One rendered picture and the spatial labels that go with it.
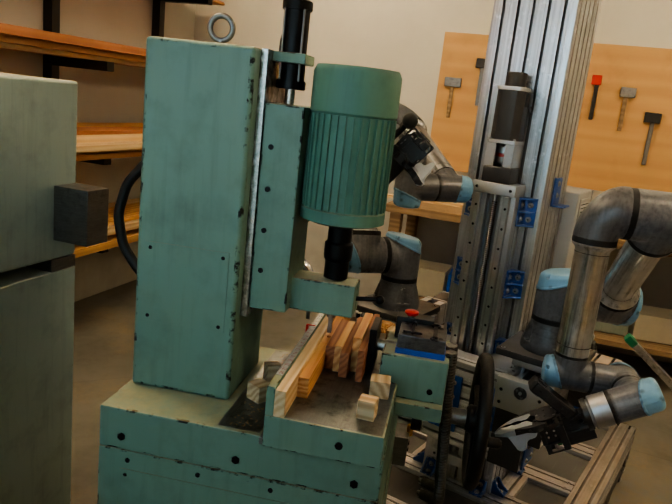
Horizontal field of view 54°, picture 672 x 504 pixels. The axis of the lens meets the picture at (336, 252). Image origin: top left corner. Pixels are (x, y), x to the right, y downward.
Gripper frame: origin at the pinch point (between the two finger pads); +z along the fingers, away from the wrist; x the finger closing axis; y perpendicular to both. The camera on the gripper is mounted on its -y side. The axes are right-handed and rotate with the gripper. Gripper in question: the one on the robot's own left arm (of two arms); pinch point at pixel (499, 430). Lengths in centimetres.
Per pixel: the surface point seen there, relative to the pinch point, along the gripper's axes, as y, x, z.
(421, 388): -21.7, -20.0, 8.6
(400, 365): -27.6, -20.3, 10.8
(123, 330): -38, 190, 206
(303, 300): -46, -15, 26
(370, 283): 7, 325, 90
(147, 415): -38, -34, 59
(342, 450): -23, -43, 20
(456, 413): -11.4, -11.7, 5.5
